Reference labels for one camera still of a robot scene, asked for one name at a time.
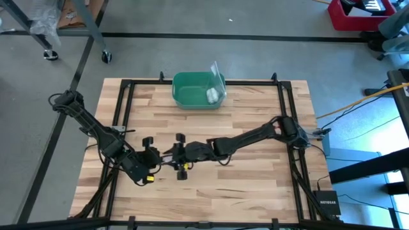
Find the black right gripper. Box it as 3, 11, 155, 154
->
161, 133, 213, 181

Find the white bandage roll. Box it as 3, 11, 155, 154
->
206, 88, 220, 105

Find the green plastic bin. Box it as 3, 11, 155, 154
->
171, 71, 226, 111

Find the upright clear plastic bag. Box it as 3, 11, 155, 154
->
206, 61, 227, 106

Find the grey metal wheeled rack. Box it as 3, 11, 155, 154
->
0, 0, 112, 64

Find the black Netgear box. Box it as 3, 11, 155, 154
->
312, 190, 341, 217

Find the brown cardboard box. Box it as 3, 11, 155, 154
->
56, 0, 106, 29

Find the clear plastic wrap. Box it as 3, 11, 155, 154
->
30, 0, 61, 45

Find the black metal beam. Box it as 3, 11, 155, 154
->
328, 147, 409, 185

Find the red plastic bin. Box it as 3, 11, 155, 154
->
327, 0, 397, 32

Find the person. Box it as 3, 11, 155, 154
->
360, 9, 409, 61

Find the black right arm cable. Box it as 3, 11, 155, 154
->
217, 155, 233, 167

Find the black metal table frame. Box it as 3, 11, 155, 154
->
68, 72, 339, 230

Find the yellow cable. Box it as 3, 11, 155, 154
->
316, 82, 409, 119

